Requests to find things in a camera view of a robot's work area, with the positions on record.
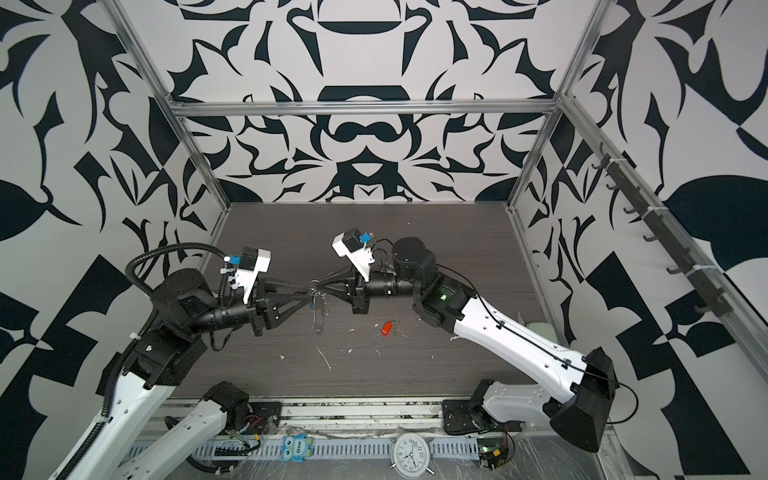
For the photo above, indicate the black wall hook rail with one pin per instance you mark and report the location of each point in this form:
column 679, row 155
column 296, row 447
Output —
column 666, row 230

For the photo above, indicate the small circuit board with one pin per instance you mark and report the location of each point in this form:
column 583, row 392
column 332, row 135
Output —
column 492, row 457

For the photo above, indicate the blue owl figurine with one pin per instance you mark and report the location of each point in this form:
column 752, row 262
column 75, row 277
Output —
column 296, row 448

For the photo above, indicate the pale green case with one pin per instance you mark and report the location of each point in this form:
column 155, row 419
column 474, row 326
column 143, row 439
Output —
column 545, row 330

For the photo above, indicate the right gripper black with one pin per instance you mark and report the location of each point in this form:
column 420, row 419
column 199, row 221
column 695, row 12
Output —
column 361, row 288

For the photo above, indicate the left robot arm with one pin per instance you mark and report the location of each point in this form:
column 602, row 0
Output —
column 159, row 358

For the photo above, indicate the white slotted cable duct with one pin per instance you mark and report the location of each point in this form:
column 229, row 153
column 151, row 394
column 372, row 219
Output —
column 455, row 448

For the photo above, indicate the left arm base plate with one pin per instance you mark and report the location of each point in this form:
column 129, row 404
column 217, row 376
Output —
column 261, row 417

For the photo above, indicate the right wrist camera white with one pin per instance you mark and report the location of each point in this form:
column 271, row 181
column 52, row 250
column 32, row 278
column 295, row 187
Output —
column 356, row 246

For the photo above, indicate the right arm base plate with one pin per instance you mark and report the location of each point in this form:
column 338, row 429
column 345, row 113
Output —
column 463, row 417

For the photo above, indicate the red capped key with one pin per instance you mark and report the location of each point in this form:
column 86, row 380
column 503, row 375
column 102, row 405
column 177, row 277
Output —
column 386, row 329

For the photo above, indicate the keyring with chain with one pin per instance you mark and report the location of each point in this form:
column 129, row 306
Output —
column 318, row 306

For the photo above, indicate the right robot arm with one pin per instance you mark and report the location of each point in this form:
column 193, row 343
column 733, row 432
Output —
column 577, row 389

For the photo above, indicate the white alarm clock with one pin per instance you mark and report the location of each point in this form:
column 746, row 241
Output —
column 411, row 456

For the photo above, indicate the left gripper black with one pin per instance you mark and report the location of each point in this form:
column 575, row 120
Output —
column 264, row 298

